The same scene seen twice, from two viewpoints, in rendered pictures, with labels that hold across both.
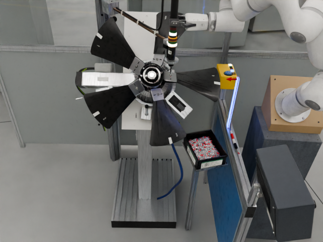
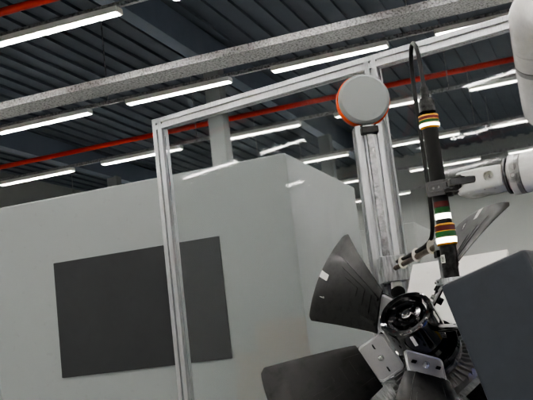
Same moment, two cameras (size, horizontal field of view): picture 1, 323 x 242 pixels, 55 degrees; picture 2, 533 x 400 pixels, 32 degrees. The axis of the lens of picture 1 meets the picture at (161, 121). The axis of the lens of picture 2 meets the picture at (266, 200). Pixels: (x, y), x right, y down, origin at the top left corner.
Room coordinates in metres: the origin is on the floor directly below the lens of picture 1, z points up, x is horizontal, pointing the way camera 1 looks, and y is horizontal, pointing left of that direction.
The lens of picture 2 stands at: (-0.44, -0.78, 1.17)
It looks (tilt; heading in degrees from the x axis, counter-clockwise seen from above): 10 degrees up; 33
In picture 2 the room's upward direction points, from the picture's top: 7 degrees counter-clockwise
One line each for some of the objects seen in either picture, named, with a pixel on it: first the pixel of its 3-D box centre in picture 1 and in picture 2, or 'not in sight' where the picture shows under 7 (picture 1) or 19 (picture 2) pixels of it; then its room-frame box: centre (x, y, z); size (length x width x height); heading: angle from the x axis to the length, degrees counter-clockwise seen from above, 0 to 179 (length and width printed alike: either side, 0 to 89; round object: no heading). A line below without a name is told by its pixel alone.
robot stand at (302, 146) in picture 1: (266, 178); not in sight; (1.37, -0.70, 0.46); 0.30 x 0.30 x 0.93; 88
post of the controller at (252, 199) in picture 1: (255, 188); not in sight; (0.86, -0.41, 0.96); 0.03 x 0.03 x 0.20; 2
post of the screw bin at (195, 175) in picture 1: (192, 192); not in sight; (1.28, -0.22, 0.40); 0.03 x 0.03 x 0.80; 17
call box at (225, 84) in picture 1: (225, 77); not in sight; (1.69, -0.39, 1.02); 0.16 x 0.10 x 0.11; 2
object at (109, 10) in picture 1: (109, 6); (392, 269); (1.88, 0.34, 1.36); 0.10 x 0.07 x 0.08; 37
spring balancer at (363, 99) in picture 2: not in sight; (362, 101); (1.96, 0.40, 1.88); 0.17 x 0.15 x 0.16; 92
